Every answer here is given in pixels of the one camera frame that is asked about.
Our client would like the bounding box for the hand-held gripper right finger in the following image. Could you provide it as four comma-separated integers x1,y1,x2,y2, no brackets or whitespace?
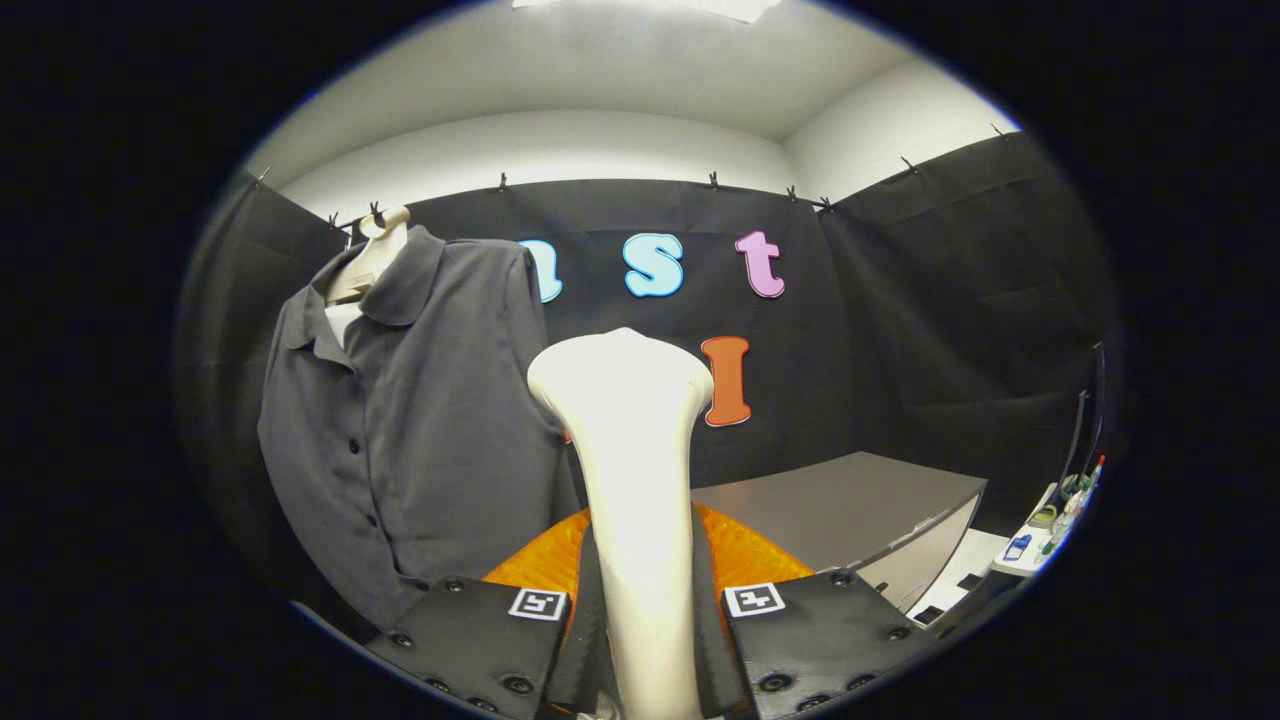
690,503,941,720

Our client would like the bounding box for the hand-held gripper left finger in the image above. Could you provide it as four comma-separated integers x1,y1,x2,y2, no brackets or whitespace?
365,508,613,720

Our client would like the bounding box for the white garment steamer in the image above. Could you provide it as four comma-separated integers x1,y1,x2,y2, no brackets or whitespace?
527,327,715,720

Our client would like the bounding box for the dark grey button shirt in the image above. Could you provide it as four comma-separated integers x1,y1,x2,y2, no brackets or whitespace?
257,225,581,631

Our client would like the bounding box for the beige clothes hanger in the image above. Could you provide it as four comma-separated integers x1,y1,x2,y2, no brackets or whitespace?
325,205,413,306

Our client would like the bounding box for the grey cabinet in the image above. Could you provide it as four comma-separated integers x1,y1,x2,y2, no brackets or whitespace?
690,451,989,613

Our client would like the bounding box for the black backdrop cloth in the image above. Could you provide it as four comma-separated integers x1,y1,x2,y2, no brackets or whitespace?
175,130,1126,621

